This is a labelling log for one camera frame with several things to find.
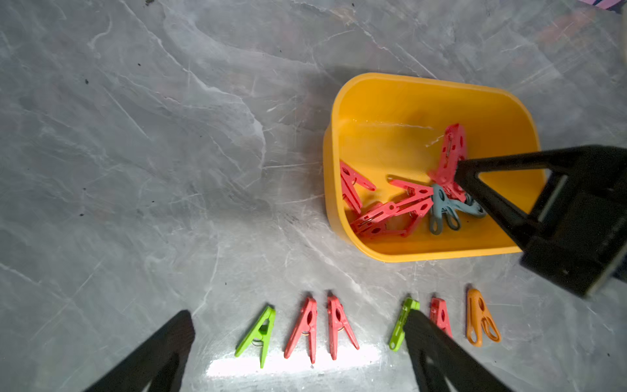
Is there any yellow plastic storage box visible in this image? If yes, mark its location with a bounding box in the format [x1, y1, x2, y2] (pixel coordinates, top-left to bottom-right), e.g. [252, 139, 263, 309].
[323, 73, 540, 263]

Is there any green clothespin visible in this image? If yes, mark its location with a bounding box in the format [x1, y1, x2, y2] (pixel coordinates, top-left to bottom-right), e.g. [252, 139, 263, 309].
[389, 297, 421, 352]
[234, 305, 276, 368]

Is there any orange clothespin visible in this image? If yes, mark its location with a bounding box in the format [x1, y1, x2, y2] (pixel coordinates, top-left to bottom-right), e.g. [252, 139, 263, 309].
[466, 288, 501, 347]

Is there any red boxed clothespin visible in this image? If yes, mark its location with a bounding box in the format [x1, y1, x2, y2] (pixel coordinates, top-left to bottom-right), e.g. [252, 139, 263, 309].
[389, 179, 434, 238]
[350, 197, 434, 238]
[439, 181, 467, 203]
[340, 161, 377, 214]

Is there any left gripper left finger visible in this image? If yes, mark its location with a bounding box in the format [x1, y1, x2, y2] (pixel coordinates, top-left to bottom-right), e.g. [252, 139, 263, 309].
[88, 310, 195, 391]

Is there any teal grey clothespin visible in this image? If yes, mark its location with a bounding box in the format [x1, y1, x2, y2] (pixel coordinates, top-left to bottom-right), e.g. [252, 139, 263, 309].
[450, 195, 487, 218]
[429, 185, 461, 235]

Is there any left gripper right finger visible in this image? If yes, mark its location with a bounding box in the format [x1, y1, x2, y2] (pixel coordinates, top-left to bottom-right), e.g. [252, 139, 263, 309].
[404, 310, 509, 391]

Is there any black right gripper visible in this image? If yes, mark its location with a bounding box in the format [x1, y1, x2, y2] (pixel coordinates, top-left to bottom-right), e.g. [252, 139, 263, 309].
[455, 146, 626, 297]

